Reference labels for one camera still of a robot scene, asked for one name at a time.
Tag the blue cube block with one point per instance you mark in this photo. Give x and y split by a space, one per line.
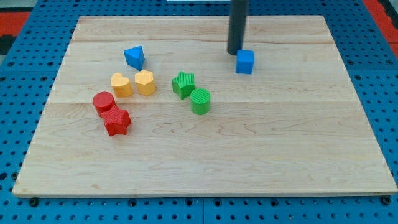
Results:
245 61

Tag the green cylinder block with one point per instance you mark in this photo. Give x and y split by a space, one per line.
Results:
200 101

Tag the green star block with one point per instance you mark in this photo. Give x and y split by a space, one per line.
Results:
183 84

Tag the light wooden board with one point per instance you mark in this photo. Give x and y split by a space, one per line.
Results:
295 127

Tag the yellow hexagon block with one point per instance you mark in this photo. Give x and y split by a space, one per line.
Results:
145 82

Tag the yellow heart block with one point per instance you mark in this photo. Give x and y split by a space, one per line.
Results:
121 85

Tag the red star block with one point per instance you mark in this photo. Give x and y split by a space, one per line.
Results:
116 120

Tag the blue triangular prism block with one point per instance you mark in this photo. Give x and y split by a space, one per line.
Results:
135 57

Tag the red cylinder block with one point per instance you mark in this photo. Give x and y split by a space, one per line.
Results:
103 102

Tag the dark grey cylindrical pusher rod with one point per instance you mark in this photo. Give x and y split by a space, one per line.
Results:
237 23

